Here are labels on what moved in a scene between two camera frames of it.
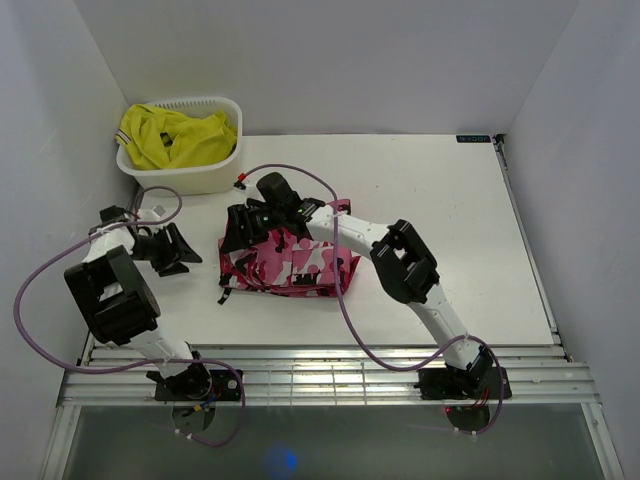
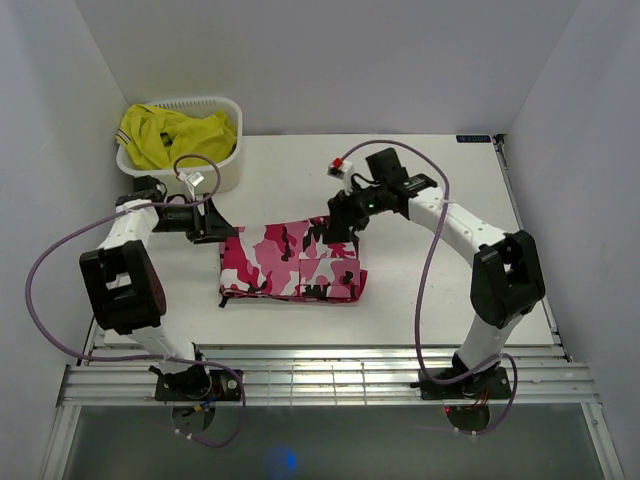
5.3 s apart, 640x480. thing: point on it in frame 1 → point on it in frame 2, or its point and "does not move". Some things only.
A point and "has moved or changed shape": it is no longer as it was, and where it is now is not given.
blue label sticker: (473, 138) does not move
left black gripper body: (155, 248) → (183, 219)
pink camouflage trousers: (280, 263) has moved or changed shape
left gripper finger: (182, 248) → (216, 226)
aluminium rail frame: (115, 377) does not move
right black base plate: (479, 382) does not move
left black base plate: (196, 382) does not move
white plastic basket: (205, 178) does not move
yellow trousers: (156, 140) does not move
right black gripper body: (259, 222) → (360, 205)
